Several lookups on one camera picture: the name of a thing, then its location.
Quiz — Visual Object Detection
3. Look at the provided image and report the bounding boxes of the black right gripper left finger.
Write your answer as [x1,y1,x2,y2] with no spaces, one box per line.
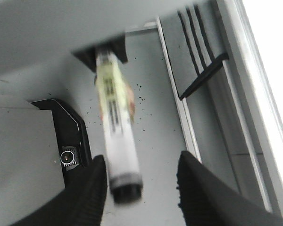
[13,155,107,226]

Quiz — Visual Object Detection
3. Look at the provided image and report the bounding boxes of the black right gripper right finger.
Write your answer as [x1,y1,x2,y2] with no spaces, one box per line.
[177,151,283,226]

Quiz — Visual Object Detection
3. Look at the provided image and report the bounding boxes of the white whiteboard marker pen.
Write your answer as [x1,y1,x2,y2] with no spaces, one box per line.
[95,48,143,205]

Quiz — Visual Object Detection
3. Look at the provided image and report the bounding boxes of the red magnet taped to marker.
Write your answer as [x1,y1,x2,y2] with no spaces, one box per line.
[126,83,135,123]

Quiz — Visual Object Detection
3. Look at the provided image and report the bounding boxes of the white whiteboard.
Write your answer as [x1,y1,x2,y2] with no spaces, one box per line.
[217,0,283,217]

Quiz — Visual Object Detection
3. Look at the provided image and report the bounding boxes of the grey cabinet with doors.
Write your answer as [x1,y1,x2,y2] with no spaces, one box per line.
[125,19,274,212]

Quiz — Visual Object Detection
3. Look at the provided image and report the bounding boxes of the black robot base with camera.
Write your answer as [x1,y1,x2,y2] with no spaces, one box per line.
[31,99,92,186]

